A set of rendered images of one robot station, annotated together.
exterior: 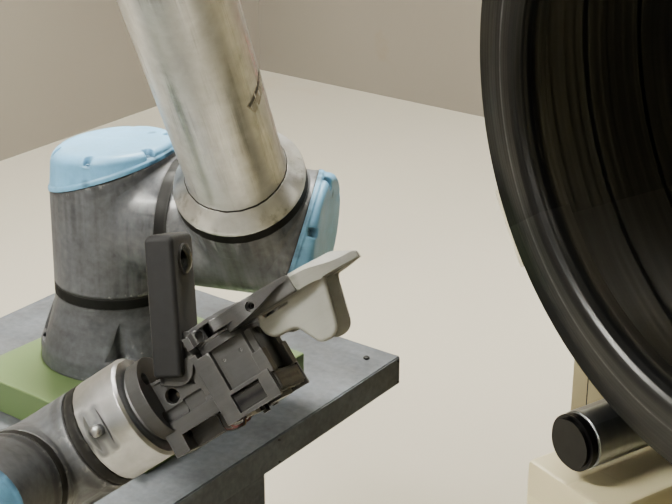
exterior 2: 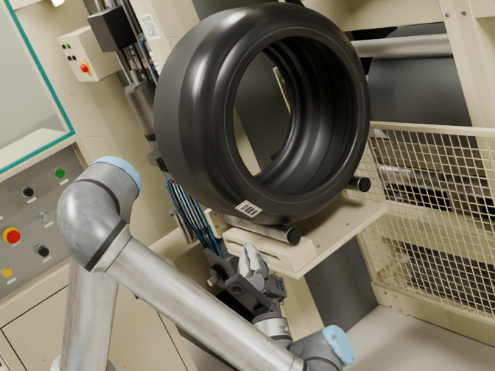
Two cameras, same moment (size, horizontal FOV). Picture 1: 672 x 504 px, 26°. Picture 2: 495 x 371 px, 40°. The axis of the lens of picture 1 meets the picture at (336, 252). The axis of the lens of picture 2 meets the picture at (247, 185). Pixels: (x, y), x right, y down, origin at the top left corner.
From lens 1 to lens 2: 1.71 m
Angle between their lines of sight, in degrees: 76
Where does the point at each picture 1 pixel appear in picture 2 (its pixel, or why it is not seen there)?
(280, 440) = not seen: outside the picture
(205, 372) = (275, 291)
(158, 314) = (256, 293)
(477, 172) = not seen: outside the picture
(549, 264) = (273, 197)
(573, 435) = (295, 232)
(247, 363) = (273, 280)
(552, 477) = (295, 250)
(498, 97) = (239, 174)
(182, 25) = not seen: hidden behind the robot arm
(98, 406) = (279, 324)
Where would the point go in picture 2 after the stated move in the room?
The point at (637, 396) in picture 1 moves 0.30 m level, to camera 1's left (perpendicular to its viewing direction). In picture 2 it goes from (307, 199) to (322, 251)
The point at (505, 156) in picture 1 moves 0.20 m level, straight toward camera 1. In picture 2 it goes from (247, 186) to (323, 162)
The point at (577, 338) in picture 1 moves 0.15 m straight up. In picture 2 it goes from (287, 206) to (267, 157)
